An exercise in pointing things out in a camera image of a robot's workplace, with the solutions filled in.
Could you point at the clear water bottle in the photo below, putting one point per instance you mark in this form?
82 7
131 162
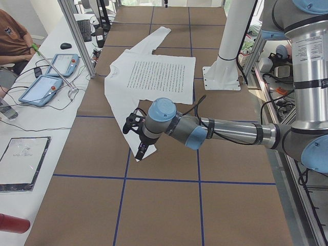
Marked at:
7 110

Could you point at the white long-sleeve printed shirt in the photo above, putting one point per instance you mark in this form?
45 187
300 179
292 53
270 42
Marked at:
137 74

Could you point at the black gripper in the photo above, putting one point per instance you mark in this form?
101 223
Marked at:
146 140

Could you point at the blue teach pendant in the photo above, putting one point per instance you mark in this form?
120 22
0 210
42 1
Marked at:
41 91
65 63

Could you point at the metal rod green handle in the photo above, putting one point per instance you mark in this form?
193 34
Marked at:
73 89

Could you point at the red bottle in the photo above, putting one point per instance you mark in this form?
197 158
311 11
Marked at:
14 224

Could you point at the black computer mouse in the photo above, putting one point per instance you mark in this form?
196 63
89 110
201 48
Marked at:
65 46

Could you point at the upper blue teach pendant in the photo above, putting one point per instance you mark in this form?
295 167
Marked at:
65 63

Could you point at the lower blue teach pendant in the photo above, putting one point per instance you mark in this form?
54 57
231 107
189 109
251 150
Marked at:
41 91

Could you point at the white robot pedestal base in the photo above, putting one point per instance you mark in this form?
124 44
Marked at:
223 73

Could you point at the aluminium frame post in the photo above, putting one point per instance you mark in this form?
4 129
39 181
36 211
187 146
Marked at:
70 18

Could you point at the framed white sheet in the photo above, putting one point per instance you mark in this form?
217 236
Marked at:
21 163

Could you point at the black keyboard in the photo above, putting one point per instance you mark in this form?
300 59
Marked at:
85 29

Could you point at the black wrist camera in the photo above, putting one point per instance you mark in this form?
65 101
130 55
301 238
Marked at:
134 123

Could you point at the person in brown shirt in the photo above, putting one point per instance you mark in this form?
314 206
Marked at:
16 43

